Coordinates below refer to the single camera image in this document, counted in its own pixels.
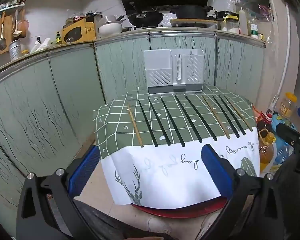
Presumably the white pipe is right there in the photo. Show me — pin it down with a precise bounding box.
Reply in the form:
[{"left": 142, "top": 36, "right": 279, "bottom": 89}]
[{"left": 275, "top": 4, "right": 290, "bottom": 105}]

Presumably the red round stool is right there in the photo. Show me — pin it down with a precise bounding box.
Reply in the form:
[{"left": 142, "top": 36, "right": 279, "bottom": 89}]
[{"left": 130, "top": 196, "right": 228, "bottom": 217}]

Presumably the black wok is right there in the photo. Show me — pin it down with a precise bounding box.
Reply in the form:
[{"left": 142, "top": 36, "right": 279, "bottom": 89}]
[{"left": 126, "top": 2, "right": 164, "bottom": 27}]

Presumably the yellow cooking oil bottle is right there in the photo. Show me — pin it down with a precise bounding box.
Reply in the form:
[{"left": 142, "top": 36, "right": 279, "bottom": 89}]
[{"left": 259, "top": 131, "right": 277, "bottom": 173}]

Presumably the clear plastic bowl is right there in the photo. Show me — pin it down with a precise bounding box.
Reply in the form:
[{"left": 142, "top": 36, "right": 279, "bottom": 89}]
[{"left": 97, "top": 15, "right": 118, "bottom": 25}]

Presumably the white pot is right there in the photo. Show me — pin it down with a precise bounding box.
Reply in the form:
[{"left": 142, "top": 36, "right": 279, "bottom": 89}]
[{"left": 98, "top": 21, "right": 123, "bottom": 37}]

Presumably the black cooking pot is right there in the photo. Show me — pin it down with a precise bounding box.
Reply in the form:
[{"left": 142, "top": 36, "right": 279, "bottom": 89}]
[{"left": 170, "top": 5, "right": 214, "bottom": 20}]

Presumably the orange plastic bag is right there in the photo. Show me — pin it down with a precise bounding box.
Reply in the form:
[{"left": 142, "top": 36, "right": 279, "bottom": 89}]
[{"left": 252, "top": 105, "right": 265, "bottom": 121}]

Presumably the green checked tablecloth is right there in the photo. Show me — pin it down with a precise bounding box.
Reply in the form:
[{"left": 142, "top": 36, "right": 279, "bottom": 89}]
[{"left": 93, "top": 85, "right": 260, "bottom": 209}]

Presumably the hanging orange bowl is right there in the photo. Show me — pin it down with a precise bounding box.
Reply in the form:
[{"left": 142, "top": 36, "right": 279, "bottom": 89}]
[{"left": 19, "top": 20, "right": 29, "bottom": 38}]

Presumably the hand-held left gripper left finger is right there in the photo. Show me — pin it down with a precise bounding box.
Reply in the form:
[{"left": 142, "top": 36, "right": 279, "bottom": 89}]
[{"left": 16, "top": 144, "right": 102, "bottom": 240}]

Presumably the black electric cooker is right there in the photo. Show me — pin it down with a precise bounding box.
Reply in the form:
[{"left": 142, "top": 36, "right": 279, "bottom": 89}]
[{"left": 217, "top": 11, "right": 238, "bottom": 18}]

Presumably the black-lidded jar of white powder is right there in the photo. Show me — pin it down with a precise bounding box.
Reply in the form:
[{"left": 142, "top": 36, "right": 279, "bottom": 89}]
[{"left": 226, "top": 17, "right": 240, "bottom": 34}]

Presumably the green patterned cabinet door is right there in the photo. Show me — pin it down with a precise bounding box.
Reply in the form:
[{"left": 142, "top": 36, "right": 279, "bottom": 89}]
[
  {"left": 94, "top": 34, "right": 150, "bottom": 103},
  {"left": 149, "top": 33, "right": 217, "bottom": 88},
  {"left": 48, "top": 45, "right": 107, "bottom": 147},
  {"left": 216, "top": 36, "right": 265, "bottom": 107},
  {"left": 0, "top": 55, "right": 82, "bottom": 215}
]

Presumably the perforated metal canister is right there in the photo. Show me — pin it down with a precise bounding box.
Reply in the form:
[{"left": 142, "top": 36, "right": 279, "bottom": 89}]
[{"left": 9, "top": 40, "right": 22, "bottom": 61}]

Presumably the gas stove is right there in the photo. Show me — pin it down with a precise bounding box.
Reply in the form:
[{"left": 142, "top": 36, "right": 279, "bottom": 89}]
[{"left": 132, "top": 20, "right": 218, "bottom": 30}]

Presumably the wooden chopstick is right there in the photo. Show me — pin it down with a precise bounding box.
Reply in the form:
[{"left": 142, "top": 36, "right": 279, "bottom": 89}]
[
  {"left": 202, "top": 96, "right": 231, "bottom": 140},
  {"left": 127, "top": 104, "right": 144, "bottom": 147},
  {"left": 224, "top": 95, "right": 254, "bottom": 132}
]

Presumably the yellow-lidded glass jar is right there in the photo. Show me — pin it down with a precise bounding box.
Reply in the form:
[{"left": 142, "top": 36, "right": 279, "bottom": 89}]
[{"left": 280, "top": 92, "right": 297, "bottom": 118}]

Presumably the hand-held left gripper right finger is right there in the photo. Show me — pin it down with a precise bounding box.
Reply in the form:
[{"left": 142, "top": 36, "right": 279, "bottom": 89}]
[{"left": 201, "top": 144, "right": 288, "bottom": 240}]

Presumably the hanging wooden cutting board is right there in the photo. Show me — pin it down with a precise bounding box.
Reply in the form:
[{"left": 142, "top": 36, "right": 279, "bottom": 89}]
[{"left": 0, "top": 15, "right": 14, "bottom": 58}]

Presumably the white squeeze bottle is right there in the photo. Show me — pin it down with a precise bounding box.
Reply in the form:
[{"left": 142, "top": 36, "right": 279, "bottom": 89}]
[{"left": 239, "top": 7, "right": 248, "bottom": 35}]

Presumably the white plastic utensil holder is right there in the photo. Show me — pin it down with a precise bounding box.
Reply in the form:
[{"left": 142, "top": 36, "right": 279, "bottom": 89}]
[{"left": 143, "top": 49, "right": 205, "bottom": 95}]

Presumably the red-capped dark sauce bottle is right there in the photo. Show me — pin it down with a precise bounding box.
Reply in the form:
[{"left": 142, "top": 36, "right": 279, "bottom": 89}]
[{"left": 256, "top": 114, "right": 273, "bottom": 135}]

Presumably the yellow microwave oven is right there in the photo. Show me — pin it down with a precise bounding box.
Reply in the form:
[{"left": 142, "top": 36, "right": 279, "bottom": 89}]
[{"left": 60, "top": 21, "right": 97, "bottom": 44}]

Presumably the hanging metal spatula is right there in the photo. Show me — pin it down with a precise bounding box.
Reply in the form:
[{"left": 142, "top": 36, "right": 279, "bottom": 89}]
[{"left": 0, "top": 12, "right": 7, "bottom": 52}]

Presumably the white wall shelf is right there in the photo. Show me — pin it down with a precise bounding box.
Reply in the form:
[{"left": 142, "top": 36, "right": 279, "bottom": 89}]
[{"left": 0, "top": 2, "right": 25, "bottom": 14}]

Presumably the hanging beige ladle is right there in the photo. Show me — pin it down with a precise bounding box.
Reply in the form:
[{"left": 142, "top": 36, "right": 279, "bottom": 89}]
[{"left": 12, "top": 10, "right": 22, "bottom": 38}]

